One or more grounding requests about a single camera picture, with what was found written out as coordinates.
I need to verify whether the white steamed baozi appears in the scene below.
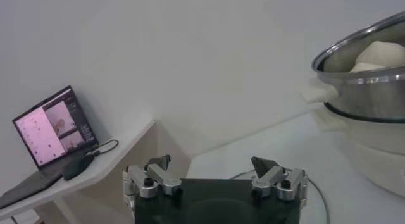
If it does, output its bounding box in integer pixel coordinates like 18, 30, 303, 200
349, 62, 385, 73
354, 40, 405, 68

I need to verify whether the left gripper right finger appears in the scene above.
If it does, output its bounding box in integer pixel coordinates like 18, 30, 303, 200
251, 156, 309, 208

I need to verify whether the open black laptop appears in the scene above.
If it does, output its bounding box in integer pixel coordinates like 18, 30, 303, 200
0, 85, 99, 210

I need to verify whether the black computer mouse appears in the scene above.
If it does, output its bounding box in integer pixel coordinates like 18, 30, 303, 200
62, 154, 96, 182

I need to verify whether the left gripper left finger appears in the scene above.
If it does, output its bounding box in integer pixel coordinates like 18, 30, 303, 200
122, 154, 184, 211

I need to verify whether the white side table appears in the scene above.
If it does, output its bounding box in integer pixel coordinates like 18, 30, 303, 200
0, 117, 190, 224

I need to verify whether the perforated steel steamer basket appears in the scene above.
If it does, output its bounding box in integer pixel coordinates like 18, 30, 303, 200
311, 11, 405, 123

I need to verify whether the thin black looped cable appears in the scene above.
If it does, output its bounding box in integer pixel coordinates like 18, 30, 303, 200
84, 139, 120, 157

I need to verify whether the cream electric cooking pot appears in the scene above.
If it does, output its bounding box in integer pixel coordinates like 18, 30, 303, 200
300, 76, 405, 197

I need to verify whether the glass pot lid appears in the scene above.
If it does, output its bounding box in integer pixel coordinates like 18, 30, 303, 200
230, 168, 332, 224

